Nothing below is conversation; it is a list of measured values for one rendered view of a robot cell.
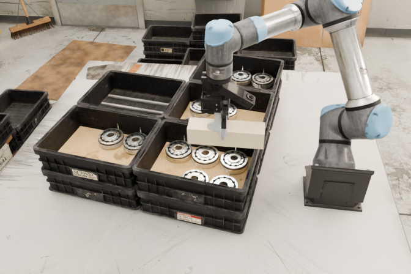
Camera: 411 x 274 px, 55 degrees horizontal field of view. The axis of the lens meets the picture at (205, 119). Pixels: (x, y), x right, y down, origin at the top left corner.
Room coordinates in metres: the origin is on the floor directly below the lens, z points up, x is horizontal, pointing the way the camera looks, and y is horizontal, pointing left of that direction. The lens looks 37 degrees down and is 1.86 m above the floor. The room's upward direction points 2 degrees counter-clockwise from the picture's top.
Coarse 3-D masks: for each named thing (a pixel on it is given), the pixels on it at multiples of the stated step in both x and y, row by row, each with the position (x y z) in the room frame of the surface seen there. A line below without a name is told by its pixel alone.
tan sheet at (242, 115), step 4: (188, 108) 1.46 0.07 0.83; (184, 112) 1.44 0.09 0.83; (188, 112) 1.43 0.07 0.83; (240, 112) 1.42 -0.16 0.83; (244, 112) 1.42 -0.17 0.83; (248, 112) 1.42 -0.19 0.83; (252, 112) 1.42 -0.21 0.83; (256, 112) 1.42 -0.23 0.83; (184, 116) 1.40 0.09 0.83; (188, 116) 1.40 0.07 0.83; (192, 116) 1.40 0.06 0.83; (208, 116) 1.40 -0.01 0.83; (212, 116) 1.40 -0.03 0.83; (240, 116) 1.39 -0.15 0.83; (244, 116) 1.39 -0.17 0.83; (248, 116) 1.39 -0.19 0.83; (252, 116) 1.39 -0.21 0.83; (256, 116) 1.39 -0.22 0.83; (260, 116) 1.39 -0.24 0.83; (244, 120) 1.36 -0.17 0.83; (248, 120) 1.36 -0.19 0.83; (252, 120) 1.36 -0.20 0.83; (256, 120) 1.36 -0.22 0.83; (260, 120) 1.36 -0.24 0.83
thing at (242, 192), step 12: (168, 120) 1.24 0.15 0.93; (156, 132) 1.17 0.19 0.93; (252, 156) 1.02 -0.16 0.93; (132, 168) 0.98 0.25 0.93; (252, 168) 0.96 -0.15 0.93; (168, 180) 0.93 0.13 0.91; (180, 180) 0.92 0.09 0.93; (192, 180) 0.91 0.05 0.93; (228, 192) 0.87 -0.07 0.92; (240, 192) 0.86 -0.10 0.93
